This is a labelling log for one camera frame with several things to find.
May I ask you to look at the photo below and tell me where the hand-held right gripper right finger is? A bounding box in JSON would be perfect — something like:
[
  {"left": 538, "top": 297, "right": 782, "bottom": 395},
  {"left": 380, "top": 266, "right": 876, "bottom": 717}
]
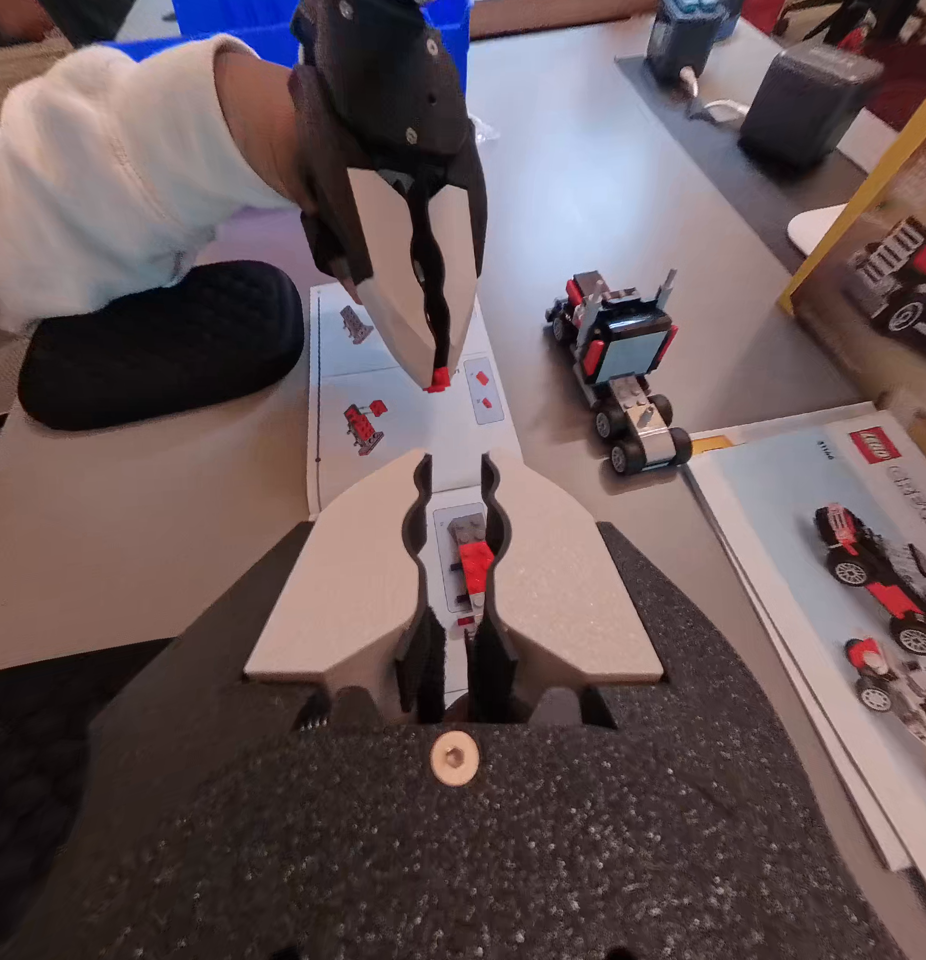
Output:
[{"left": 466, "top": 447, "right": 666, "bottom": 725}]

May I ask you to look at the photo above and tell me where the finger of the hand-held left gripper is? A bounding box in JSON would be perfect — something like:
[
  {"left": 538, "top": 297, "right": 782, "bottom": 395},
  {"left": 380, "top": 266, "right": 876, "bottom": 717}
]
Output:
[
  {"left": 412, "top": 183, "right": 479, "bottom": 372},
  {"left": 346, "top": 169, "right": 440, "bottom": 391}
]

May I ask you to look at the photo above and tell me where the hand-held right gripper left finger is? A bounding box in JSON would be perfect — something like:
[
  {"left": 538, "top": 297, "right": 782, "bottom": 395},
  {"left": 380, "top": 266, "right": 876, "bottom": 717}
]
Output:
[{"left": 242, "top": 448, "right": 449, "bottom": 725}]

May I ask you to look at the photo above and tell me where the grey red lego assembly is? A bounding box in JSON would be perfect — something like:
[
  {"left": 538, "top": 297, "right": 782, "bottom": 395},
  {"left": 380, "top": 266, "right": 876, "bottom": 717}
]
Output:
[{"left": 446, "top": 516, "right": 497, "bottom": 624}]

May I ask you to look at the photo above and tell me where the large blue plastic bin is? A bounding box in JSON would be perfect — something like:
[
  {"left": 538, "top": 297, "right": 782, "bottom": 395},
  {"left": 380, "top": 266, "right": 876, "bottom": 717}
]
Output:
[{"left": 103, "top": 0, "right": 471, "bottom": 72}]

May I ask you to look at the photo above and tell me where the person's left forearm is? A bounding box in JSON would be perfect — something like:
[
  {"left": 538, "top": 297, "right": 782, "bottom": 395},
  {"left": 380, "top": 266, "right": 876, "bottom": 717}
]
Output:
[{"left": 0, "top": 33, "right": 299, "bottom": 335}]

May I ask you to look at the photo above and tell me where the open lego instruction booklet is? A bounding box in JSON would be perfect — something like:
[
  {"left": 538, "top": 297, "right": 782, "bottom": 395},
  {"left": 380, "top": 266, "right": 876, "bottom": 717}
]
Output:
[{"left": 307, "top": 281, "right": 525, "bottom": 721}]

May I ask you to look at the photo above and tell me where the black red lego truck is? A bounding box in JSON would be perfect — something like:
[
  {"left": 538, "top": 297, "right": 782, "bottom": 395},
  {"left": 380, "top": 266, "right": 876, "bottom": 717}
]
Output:
[{"left": 544, "top": 268, "right": 694, "bottom": 476}]

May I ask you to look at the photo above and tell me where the lego set box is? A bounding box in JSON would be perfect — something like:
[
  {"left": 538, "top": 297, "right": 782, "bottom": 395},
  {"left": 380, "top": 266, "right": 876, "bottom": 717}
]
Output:
[{"left": 778, "top": 97, "right": 926, "bottom": 421}]

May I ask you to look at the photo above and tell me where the person's left hand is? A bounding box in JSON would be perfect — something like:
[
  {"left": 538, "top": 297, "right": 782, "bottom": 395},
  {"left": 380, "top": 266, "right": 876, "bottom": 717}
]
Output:
[{"left": 223, "top": 54, "right": 317, "bottom": 211}]

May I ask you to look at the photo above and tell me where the yellow mark instruction booklet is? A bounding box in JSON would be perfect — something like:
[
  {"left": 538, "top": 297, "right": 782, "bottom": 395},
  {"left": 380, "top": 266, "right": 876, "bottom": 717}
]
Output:
[{"left": 686, "top": 429, "right": 926, "bottom": 897}]

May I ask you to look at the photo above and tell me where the black quilted wrist pad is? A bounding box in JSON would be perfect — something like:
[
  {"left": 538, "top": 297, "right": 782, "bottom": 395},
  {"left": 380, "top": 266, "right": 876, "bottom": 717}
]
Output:
[{"left": 18, "top": 260, "right": 306, "bottom": 432}]

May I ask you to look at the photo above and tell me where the car cover instruction booklet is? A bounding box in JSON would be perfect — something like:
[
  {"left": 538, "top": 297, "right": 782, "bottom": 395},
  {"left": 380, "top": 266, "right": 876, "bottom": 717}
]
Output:
[{"left": 703, "top": 405, "right": 926, "bottom": 864}]

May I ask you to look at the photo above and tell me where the grey desk mat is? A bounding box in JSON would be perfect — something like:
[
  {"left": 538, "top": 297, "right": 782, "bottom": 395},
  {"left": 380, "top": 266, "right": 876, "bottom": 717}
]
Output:
[{"left": 615, "top": 15, "right": 906, "bottom": 275}]

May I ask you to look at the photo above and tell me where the small blue black device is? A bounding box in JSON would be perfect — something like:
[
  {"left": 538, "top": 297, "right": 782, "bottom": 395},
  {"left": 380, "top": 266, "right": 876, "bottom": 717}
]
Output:
[{"left": 646, "top": 0, "right": 726, "bottom": 85}]

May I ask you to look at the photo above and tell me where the white round object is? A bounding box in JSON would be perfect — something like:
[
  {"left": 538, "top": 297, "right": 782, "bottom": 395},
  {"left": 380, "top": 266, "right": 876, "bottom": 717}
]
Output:
[{"left": 787, "top": 204, "right": 854, "bottom": 256}]

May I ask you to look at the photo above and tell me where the dark grey speaker box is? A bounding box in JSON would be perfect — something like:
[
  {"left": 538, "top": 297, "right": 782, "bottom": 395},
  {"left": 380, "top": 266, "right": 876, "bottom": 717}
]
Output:
[{"left": 739, "top": 43, "right": 884, "bottom": 172}]

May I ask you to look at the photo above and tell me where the white cable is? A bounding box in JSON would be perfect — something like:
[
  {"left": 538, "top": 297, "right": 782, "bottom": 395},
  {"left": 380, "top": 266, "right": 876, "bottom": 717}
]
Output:
[{"left": 680, "top": 67, "right": 749, "bottom": 125}]

